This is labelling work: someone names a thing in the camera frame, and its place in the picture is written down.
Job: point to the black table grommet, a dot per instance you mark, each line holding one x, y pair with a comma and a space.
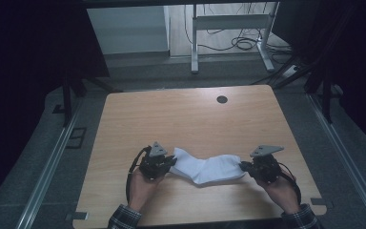
222, 99

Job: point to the white sock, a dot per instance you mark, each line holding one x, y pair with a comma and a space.
181, 174
211, 168

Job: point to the person's right hand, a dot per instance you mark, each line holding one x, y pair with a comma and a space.
281, 192

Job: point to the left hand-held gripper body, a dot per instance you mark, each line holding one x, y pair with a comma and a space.
152, 165

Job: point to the person's right plaid sleeve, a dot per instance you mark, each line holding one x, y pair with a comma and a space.
300, 218

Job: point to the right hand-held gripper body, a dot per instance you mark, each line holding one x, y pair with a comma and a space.
265, 168

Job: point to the white power strip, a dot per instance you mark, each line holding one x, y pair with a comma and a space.
290, 71

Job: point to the person's left plaid sleeve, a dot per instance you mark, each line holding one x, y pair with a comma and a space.
125, 218

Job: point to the black metal stand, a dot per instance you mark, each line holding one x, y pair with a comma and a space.
326, 101
66, 101

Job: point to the aluminium floor rail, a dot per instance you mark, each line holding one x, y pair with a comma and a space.
346, 159
46, 173

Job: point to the dark curtain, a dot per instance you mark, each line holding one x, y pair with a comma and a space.
28, 63
355, 63

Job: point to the person's left hand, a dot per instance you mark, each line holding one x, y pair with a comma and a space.
141, 191

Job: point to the person's plaid sleeve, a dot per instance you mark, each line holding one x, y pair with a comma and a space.
125, 218
300, 218

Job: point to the white metal desk frame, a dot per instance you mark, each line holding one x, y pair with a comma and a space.
232, 21

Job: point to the black floor socket frame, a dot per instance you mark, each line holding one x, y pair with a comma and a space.
76, 137

